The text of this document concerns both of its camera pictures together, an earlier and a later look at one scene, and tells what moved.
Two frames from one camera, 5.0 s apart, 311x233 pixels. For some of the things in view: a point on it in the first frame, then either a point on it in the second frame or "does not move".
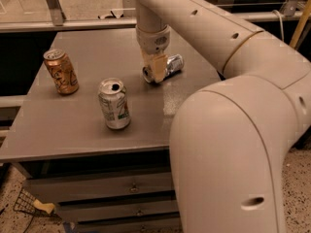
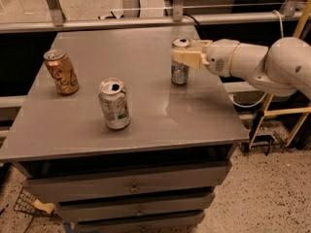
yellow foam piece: x=48 y=207 does not move
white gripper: x=152 y=41 -> x=220 y=57
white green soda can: x=114 y=97 does not move
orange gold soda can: x=61 y=71 does not move
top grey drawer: x=57 y=190 does not move
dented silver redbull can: x=174 y=64 -> x=180 y=69
